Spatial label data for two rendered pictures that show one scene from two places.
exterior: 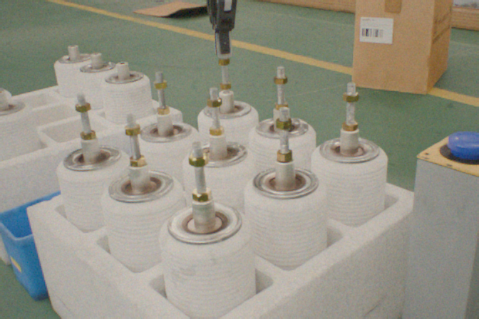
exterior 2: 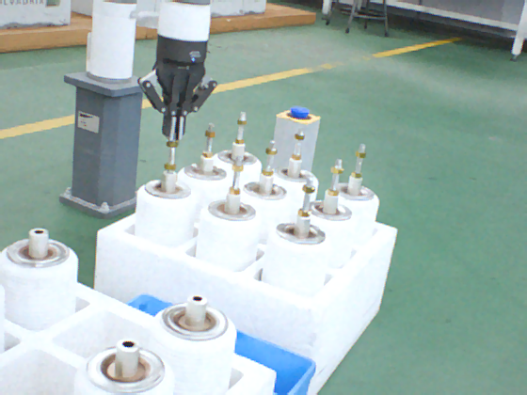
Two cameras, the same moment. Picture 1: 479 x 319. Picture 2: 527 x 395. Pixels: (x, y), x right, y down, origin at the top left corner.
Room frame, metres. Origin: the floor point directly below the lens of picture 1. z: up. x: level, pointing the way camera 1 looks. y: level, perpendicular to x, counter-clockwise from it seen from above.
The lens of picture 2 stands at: (1.12, 1.05, 0.67)
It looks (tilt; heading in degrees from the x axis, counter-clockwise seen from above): 22 degrees down; 244
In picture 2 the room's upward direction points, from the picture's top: 9 degrees clockwise
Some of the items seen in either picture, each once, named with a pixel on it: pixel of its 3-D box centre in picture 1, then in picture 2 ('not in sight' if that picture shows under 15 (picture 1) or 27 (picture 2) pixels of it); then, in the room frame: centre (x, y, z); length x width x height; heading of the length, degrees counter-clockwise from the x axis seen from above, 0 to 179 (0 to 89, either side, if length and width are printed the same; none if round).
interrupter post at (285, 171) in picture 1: (285, 172); (294, 167); (0.54, -0.05, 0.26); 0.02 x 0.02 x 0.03
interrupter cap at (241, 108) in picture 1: (227, 110); (167, 190); (0.80, 0.02, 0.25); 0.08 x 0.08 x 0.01
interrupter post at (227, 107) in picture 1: (227, 102); (168, 182); (0.80, 0.02, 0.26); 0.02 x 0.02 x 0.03
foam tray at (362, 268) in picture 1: (227, 258); (252, 275); (0.63, 0.03, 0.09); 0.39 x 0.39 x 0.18; 41
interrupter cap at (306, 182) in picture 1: (285, 183); (293, 174); (0.54, -0.05, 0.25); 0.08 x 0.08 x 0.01
